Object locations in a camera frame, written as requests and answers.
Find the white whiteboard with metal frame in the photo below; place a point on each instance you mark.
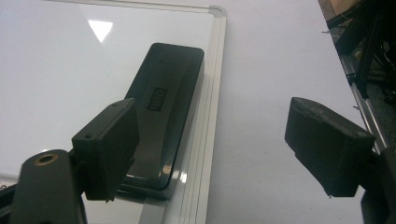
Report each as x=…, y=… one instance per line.
x=46, y=77

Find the black metal stand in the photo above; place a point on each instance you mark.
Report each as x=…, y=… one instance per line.
x=370, y=53

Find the black whiteboard eraser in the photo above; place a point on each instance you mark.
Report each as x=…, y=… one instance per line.
x=169, y=74

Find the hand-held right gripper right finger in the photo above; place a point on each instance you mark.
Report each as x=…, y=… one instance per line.
x=327, y=146

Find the metal floor rail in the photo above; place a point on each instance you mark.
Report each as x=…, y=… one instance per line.
x=362, y=102

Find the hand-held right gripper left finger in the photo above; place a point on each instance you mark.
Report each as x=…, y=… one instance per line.
x=107, y=149

